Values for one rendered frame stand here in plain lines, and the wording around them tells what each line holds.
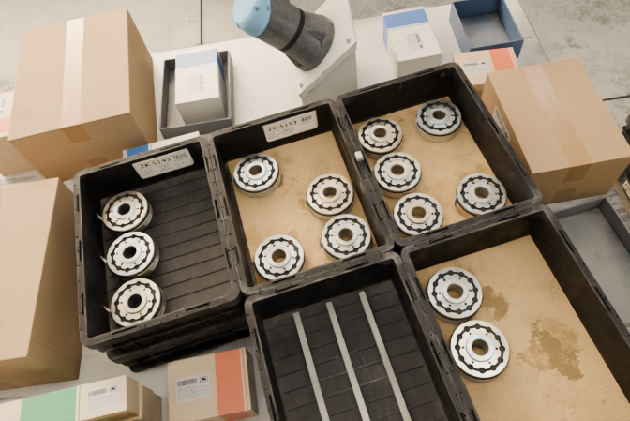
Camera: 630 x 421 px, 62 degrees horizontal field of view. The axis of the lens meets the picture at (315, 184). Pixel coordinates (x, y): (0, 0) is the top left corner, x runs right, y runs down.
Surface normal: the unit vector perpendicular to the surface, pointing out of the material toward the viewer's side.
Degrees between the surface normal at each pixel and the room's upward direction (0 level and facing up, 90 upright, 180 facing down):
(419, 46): 0
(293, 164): 0
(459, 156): 0
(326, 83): 90
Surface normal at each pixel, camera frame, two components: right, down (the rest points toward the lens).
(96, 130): 0.21, 0.82
